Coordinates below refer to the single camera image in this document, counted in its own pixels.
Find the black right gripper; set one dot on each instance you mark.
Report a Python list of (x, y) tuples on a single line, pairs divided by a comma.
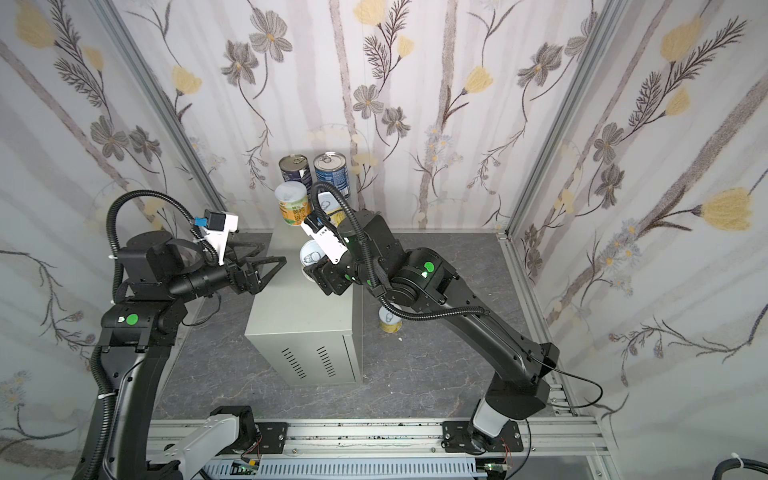
[(324, 278)]

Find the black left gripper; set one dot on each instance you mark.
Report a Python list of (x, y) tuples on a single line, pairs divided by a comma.
[(241, 276)]

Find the green label can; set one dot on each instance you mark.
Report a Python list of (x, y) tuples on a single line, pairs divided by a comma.
[(310, 254)]

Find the peach can white lid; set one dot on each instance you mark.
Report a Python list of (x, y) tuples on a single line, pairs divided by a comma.
[(293, 202)]

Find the small yellow label can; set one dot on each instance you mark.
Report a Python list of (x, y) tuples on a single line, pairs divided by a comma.
[(332, 208)]

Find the dark navy label can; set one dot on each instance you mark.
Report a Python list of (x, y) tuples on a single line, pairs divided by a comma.
[(295, 168)]

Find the light blue label can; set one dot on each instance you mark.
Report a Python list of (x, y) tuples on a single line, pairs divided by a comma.
[(331, 167)]

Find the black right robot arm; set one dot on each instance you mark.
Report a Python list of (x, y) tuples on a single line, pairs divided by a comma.
[(420, 285)]

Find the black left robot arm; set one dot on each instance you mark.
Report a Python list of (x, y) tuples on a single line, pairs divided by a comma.
[(156, 275)]

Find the grey metal cabinet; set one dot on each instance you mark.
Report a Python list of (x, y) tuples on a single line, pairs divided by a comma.
[(308, 338)]

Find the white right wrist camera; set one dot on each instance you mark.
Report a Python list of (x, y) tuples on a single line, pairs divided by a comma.
[(325, 236)]

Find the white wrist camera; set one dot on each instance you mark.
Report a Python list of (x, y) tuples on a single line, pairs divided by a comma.
[(325, 236), (217, 227)]

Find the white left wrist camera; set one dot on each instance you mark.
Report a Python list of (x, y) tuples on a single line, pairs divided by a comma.
[(217, 227)]

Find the aluminium corner post left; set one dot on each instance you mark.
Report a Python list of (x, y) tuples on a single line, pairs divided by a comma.
[(160, 103)]

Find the aluminium corner post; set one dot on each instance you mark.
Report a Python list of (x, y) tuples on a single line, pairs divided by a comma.
[(595, 48), (160, 103)]

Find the aluminium corner post right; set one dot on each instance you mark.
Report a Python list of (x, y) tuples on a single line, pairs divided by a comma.
[(595, 48)]

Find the white slotted cable duct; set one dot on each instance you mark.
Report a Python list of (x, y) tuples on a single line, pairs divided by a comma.
[(353, 468)]

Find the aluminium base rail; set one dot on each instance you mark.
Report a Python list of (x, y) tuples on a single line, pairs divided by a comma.
[(541, 447)]

